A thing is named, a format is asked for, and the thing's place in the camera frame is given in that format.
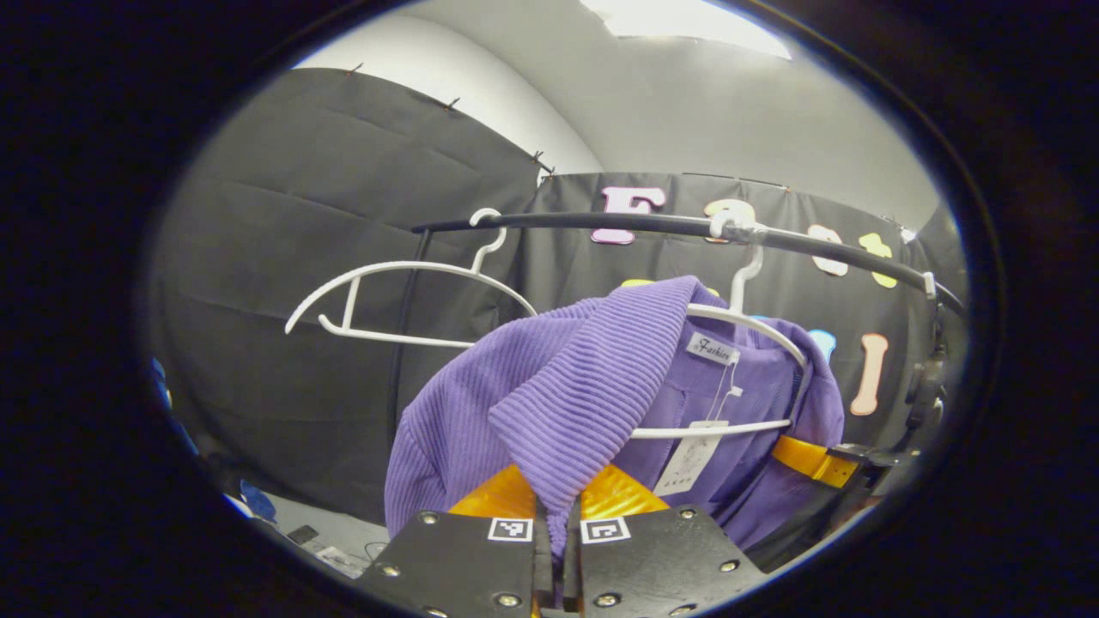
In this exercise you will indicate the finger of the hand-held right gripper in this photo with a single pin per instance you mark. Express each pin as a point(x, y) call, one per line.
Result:
point(811, 461)

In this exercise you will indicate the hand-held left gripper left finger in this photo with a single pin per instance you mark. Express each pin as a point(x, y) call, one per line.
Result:
point(464, 558)

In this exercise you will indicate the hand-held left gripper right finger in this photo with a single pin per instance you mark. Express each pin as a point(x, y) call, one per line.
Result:
point(652, 558)

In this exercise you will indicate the purple ribbed jacket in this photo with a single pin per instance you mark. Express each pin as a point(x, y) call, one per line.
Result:
point(558, 386)

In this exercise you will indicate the white clothes hanger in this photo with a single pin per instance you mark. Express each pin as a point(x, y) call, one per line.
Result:
point(350, 300)
point(747, 273)

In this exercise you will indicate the black clothes rack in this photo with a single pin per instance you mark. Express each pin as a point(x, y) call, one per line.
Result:
point(601, 221)

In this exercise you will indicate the blue cloth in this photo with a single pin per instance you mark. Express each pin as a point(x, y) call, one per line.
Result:
point(258, 500)

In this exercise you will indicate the black backdrop cloth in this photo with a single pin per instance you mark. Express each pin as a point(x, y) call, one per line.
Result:
point(300, 215)

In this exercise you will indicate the large ceiling light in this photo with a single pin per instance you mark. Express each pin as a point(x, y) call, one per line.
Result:
point(687, 26)

